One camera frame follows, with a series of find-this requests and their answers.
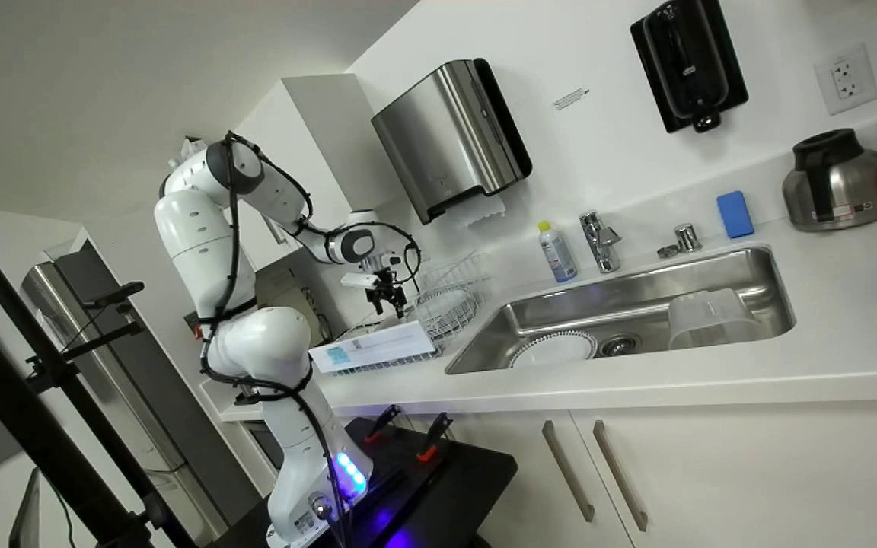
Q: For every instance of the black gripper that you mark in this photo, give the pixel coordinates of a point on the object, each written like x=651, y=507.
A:
x=384, y=275

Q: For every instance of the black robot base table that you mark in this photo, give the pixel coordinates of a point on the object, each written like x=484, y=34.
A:
x=459, y=481

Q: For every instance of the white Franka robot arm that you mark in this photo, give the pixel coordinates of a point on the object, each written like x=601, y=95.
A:
x=258, y=354

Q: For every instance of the white dish rack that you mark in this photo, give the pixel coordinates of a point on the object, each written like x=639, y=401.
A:
x=374, y=350

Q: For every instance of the dish soap bottle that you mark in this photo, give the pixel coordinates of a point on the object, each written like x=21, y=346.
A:
x=557, y=256

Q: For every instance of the stainless steel sink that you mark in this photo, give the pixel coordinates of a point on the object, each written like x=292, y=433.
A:
x=581, y=306

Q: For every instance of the sink drain strainer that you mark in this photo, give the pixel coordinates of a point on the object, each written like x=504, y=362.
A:
x=618, y=346

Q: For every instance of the black red clamp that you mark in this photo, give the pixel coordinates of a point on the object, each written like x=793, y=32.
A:
x=380, y=424
x=434, y=439

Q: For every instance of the steel paper towel dispenser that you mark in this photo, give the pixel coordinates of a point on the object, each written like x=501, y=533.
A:
x=449, y=137

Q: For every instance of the white cabinet door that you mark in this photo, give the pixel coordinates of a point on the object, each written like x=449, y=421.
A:
x=520, y=497
x=783, y=474

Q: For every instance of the stainless steel refrigerator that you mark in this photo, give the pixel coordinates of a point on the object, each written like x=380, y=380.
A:
x=143, y=383

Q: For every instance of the clear plastic container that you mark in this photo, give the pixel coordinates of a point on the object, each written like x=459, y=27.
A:
x=713, y=321

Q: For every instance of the blue sponge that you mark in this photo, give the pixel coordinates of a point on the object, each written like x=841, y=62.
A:
x=735, y=214

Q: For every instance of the black soap dispenser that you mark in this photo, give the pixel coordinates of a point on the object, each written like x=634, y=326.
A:
x=685, y=62

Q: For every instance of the steel coffee carafe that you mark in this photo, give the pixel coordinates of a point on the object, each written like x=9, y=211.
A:
x=837, y=187

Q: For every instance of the white wall cabinet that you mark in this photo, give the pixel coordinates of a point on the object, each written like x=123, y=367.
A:
x=327, y=131

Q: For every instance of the black camera stand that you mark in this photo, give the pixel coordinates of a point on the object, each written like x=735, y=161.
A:
x=21, y=415

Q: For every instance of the white wall outlet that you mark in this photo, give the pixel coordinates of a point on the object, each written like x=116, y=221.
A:
x=848, y=79

